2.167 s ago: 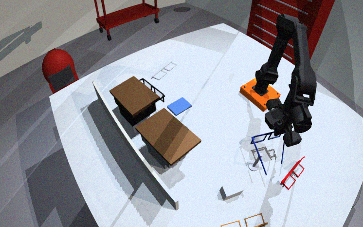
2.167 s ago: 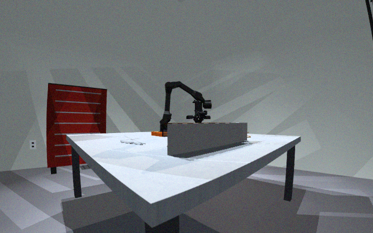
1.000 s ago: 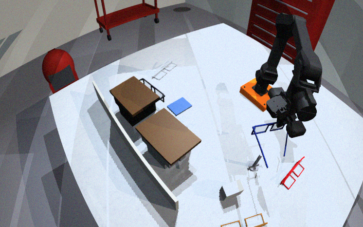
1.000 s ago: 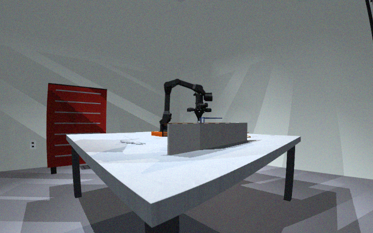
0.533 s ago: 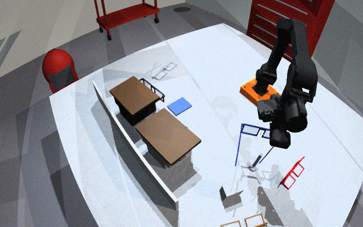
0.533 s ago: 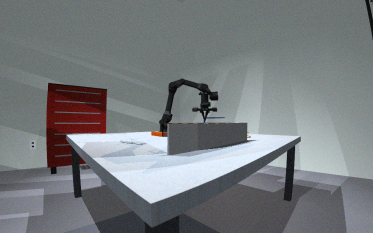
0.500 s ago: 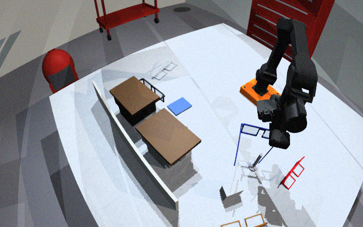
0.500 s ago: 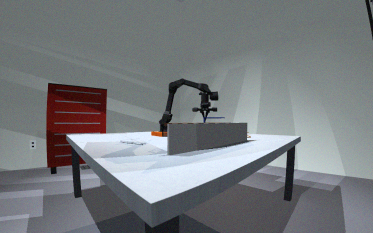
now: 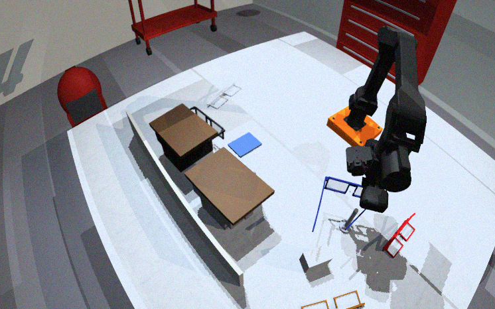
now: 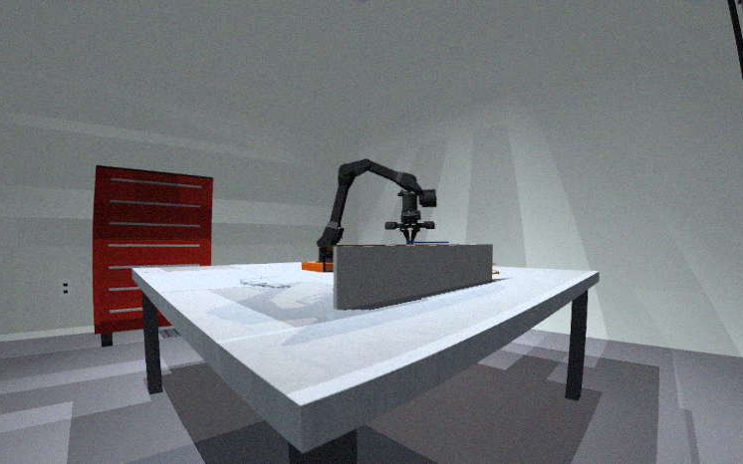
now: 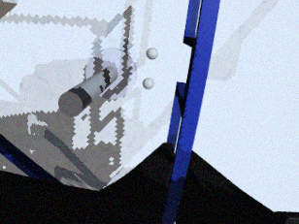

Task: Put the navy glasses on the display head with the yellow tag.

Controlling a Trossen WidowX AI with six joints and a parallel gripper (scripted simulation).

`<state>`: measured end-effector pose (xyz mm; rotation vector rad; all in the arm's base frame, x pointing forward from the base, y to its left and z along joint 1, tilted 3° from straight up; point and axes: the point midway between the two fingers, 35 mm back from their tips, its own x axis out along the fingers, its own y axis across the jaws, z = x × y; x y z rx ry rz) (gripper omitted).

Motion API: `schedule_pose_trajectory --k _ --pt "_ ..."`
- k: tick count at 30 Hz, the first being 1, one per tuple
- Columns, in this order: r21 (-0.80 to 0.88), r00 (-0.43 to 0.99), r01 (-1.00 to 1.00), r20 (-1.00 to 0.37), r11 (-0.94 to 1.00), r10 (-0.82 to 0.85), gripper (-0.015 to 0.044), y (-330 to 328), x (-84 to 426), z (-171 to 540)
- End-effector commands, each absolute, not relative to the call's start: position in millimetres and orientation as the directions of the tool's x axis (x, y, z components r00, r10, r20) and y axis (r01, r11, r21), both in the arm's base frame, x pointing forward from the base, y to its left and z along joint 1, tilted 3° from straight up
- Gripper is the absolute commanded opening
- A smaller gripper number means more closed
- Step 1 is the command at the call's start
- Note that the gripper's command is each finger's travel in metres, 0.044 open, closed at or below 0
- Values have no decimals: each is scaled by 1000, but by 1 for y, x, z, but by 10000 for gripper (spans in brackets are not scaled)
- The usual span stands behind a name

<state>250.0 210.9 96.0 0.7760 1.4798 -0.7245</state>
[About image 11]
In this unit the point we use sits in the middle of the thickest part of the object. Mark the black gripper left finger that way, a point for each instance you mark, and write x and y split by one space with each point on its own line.
135 198

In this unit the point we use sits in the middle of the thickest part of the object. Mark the navy glasses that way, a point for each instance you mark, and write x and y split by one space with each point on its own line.
200 27

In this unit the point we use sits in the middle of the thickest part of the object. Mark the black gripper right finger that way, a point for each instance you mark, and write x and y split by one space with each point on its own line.
210 198

